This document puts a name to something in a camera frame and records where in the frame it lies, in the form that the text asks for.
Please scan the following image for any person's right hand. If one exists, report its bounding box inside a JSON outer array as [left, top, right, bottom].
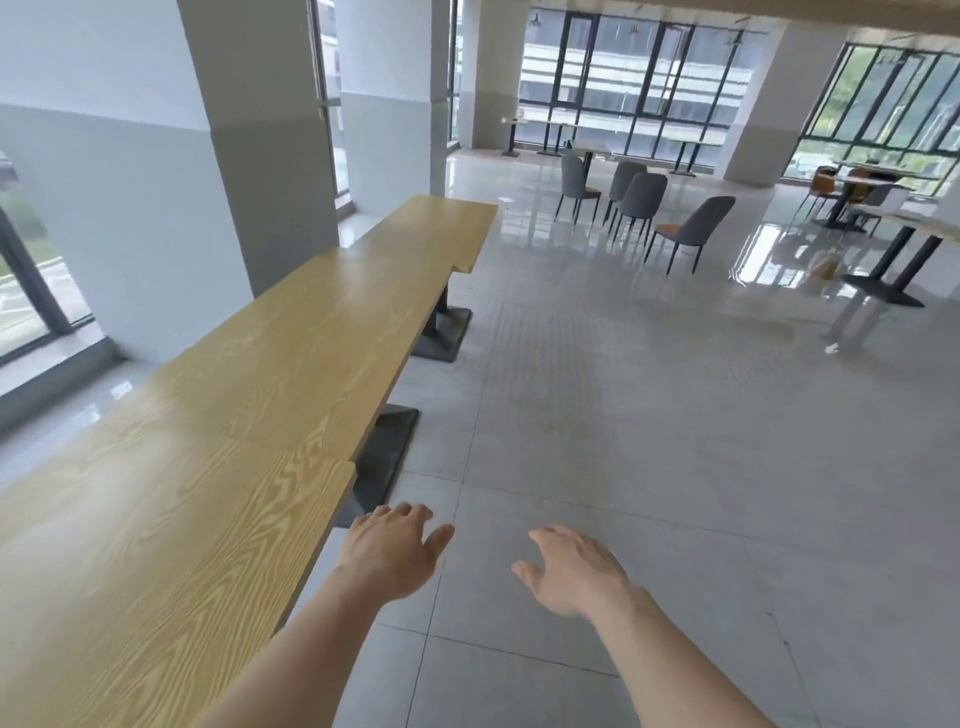
[[511, 524, 654, 622]]

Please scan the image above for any person's left hand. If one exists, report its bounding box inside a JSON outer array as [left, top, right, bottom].
[[333, 502, 457, 605]]

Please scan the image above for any person's left forearm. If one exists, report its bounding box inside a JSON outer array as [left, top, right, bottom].
[[188, 563, 395, 728]]

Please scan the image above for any person's right forearm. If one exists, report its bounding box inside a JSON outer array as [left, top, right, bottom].
[[584, 590, 779, 728]]

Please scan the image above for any wooden table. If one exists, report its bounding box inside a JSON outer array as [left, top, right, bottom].
[[809, 166, 913, 232], [112, 245, 460, 513], [838, 203, 960, 310], [658, 133, 725, 178], [0, 397, 358, 728], [337, 194, 501, 366], [566, 140, 631, 181], [499, 110, 575, 159]]

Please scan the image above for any black framed window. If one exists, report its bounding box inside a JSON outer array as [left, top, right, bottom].
[[515, 8, 768, 165], [313, 0, 352, 198], [447, 0, 463, 144], [781, 43, 960, 198], [0, 149, 97, 363]]

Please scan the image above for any orange chair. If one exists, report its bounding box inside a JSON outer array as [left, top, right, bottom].
[[796, 164, 839, 220]]

